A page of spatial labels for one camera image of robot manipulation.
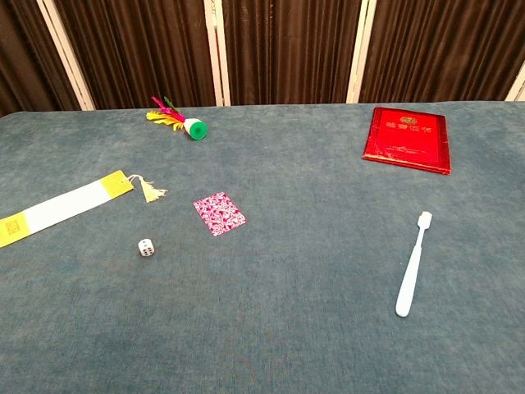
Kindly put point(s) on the white die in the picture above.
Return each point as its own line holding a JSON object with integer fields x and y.
{"x": 146, "y": 248}

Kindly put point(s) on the pink patterned playing card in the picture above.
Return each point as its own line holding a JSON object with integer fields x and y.
{"x": 220, "y": 213}

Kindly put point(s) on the blue-grey table cloth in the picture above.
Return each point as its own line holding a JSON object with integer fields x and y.
{"x": 262, "y": 287}

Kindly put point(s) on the feather shuttlecock green base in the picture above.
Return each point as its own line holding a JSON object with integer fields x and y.
{"x": 193, "y": 126}

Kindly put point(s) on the red certificate booklet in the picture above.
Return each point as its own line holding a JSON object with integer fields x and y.
{"x": 407, "y": 139}

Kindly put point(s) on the white toothbrush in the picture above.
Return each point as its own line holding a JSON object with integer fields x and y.
{"x": 412, "y": 272}

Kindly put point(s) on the yellow white tasselled bookmark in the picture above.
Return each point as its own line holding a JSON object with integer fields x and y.
{"x": 61, "y": 206}

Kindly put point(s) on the brown folding screen white frame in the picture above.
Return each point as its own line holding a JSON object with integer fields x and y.
{"x": 262, "y": 49}

